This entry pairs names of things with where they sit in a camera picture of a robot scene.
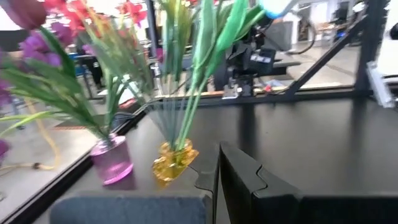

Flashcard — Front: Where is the silver aluminium bracket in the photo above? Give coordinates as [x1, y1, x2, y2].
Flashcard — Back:
[366, 60, 396, 110]

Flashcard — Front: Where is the dark red artificial tulip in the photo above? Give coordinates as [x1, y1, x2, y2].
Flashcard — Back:
[0, 0, 77, 82]

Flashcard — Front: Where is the yellow floor cable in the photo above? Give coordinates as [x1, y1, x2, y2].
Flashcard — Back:
[0, 99, 62, 172]

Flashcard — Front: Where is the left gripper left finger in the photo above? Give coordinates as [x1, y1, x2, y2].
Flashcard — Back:
[49, 143, 220, 224]

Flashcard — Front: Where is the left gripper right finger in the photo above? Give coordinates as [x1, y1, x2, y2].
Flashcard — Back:
[219, 141, 398, 224]

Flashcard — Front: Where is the purple glass vase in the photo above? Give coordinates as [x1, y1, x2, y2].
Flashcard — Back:
[90, 133, 134, 187]

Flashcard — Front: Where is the white artificial tulip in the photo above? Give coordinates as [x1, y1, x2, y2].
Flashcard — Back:
[178, 0, 293, 150]

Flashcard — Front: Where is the yellow textured glass vase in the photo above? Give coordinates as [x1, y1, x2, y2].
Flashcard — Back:
[152, 138, 200, 188]

